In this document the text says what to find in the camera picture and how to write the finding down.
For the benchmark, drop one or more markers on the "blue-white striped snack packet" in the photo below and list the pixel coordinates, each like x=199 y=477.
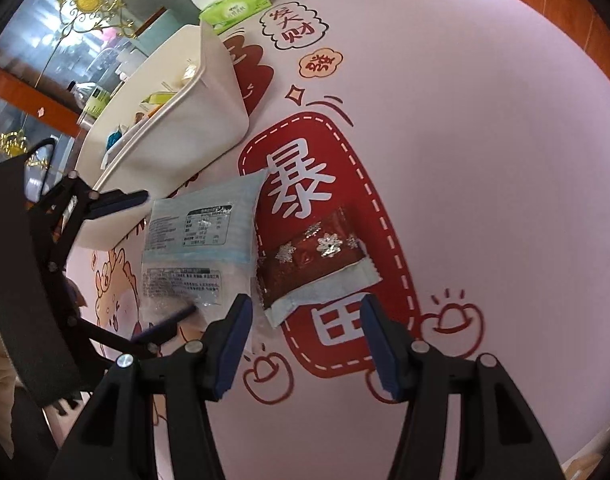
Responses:
x=200 y=240

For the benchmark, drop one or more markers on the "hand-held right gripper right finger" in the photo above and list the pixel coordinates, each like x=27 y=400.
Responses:
x=380 y=350

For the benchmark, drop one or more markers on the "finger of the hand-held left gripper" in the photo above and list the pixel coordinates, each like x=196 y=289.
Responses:
x=170 y=321
x=120 y=202

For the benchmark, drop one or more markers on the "yellow-green snack packet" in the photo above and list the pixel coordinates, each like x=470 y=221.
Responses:
x=157 y=97

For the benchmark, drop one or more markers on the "green tissue pack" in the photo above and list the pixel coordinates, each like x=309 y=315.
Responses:
x=230 y=10

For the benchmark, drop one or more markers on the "pink printed tablecloth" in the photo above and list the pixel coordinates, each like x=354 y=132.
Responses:
x=485 y=160

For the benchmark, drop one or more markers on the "glass bottle green label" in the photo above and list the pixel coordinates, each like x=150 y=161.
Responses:
x=97 y=101

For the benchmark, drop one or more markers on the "white plastic storage box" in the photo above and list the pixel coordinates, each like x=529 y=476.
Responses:
x=185 y=135

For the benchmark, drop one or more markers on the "blue wrapped snack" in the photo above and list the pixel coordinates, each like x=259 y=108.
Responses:
x=114 y=137

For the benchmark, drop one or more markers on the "red snowflake snack packet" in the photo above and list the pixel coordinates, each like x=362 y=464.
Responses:
x=310 y=260

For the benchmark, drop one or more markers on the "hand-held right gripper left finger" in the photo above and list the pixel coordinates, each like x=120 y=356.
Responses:
x=232 y=350

